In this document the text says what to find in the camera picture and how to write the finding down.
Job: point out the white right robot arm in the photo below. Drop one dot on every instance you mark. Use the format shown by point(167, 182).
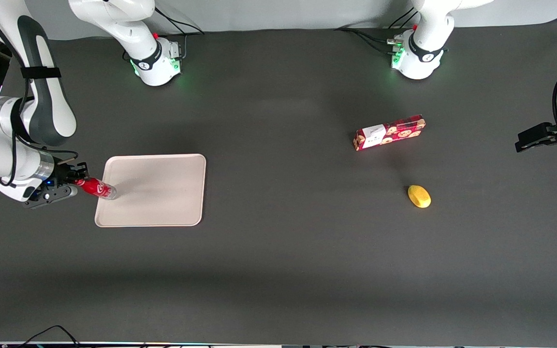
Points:
point(46, 111)

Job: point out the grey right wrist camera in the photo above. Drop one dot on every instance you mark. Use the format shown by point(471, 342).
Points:
point(41, 199)

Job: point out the red coke bottle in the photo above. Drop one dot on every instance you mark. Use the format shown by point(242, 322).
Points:
point(95, 188)

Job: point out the red cookie box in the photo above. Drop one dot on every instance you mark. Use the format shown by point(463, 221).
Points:
point(389, 133)

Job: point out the beige plastic tray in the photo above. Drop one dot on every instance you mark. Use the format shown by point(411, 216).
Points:
point(157, 193)

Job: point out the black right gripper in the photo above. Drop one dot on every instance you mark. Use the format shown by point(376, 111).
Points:
point(63, 173)

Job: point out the yellow lemon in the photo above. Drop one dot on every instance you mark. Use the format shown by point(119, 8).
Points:
point(419, 196)

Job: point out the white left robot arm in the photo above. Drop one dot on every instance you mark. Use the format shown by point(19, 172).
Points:
point(423, 29)

